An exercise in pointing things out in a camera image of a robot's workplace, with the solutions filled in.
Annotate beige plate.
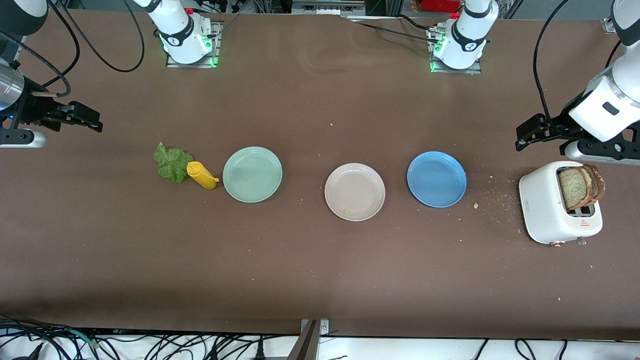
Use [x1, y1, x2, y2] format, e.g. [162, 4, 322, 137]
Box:
[324, 163, 386, 222]

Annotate green lettuce leaf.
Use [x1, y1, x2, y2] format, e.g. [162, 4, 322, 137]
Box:
[153, 141, 196, 184]

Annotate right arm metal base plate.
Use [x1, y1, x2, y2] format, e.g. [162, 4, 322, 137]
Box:
[166, 20, 221, 69]

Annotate dark metal bar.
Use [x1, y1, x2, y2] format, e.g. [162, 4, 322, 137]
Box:
[286, 320, 319, 360]

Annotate white toaster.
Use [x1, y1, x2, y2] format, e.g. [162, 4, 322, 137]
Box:
[518, 160, 604, 247]

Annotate red box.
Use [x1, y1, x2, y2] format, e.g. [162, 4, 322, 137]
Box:
[411, 0, 463, 14]

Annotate pale green plate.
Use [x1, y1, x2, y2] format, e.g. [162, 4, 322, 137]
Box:
[222, 146, 283, 204]

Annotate black cable on table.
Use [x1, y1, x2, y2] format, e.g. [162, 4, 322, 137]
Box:
[342, 14, 443, 46]

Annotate blue plate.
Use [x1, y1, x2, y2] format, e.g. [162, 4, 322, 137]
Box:
[406, 151, 468, 209]

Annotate small metal table bracket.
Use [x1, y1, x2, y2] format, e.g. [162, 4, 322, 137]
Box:
[300, 319, 330, 337]

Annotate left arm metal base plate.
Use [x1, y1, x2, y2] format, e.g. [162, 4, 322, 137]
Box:
[427, 27, 483, 75]

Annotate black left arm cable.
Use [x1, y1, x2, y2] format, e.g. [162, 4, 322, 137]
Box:
[532, 0, 623, 123]

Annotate yellow mustard squeeze bottle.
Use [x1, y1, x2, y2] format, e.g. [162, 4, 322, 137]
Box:
[186, 161, 220, 191]

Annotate brown bread slice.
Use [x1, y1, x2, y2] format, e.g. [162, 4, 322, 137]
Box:
[585, 164, 606, 207]
[557, 166, 596, 211]

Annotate tangled black floor cables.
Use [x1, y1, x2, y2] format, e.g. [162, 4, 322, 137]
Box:
[0, 314, 281, 360]

